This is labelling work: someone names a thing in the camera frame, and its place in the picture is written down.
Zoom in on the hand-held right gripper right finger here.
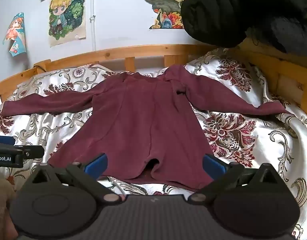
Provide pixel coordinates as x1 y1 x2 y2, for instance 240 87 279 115
189 154 284 203

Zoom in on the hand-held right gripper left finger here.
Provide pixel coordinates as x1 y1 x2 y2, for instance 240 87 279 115
26 153 125 203

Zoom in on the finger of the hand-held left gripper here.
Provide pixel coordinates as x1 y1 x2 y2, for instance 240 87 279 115
14 145 45 160

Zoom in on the maroon long-sleeved shirt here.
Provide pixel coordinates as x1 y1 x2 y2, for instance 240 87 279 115
1 65 293 190

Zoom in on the person's left forearm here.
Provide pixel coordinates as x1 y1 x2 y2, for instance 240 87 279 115
0 167 19 240

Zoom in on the white floral satin bedspread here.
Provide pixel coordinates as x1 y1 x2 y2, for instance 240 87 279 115
0 48 307 240

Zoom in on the black padded jacket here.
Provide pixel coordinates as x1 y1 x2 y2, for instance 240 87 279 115
181 0 307 53

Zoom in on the small orange-haired figure wall poster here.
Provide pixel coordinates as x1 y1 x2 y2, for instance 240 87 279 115
3 12 27 57

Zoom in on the wooden bed frame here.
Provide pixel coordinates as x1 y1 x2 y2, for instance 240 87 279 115
0 44 307 119

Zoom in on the blond cartoon figure wall poster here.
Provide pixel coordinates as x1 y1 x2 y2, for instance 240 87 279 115
48 0 87 47

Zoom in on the white wall pipe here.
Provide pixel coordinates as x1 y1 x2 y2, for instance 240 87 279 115
89 0 97 51

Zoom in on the colourful landscape wall poster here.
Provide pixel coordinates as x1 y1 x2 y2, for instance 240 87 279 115
143 0 194 30

